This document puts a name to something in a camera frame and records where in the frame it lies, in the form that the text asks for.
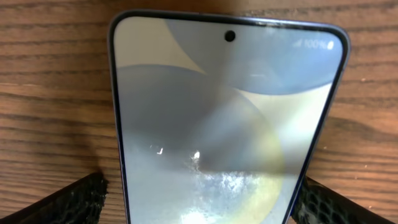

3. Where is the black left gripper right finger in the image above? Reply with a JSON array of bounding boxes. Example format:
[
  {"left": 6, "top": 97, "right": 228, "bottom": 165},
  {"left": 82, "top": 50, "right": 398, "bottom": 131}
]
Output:
[{"left": 291, "top": 177, "right": 394, "bottom": 224}]

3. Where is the blue Galaxy smartphone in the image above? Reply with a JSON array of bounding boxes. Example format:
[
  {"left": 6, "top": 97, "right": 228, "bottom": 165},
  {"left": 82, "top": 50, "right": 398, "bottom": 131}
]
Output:
[{"left": 108, "top": 9, "right": 350, "bottom": 223}]

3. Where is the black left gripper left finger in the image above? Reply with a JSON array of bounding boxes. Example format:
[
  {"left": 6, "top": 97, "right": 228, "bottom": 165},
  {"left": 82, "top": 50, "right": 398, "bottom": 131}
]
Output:
[{"left": 1, "top": 172, "right": 108, "bottom": 224}]

